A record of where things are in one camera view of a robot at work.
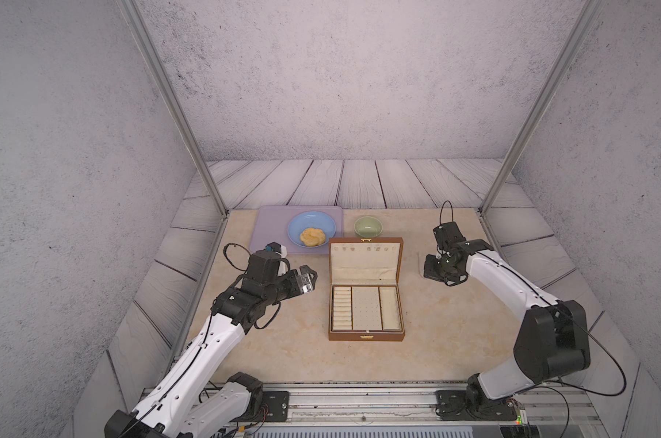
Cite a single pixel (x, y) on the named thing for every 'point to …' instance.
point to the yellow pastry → (312, 236)
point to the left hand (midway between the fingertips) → (310, 278)
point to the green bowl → (368, 226)
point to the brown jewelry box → (366, 300)
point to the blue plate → (306, 219)
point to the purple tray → (270, 224)
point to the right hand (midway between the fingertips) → (432, 272)
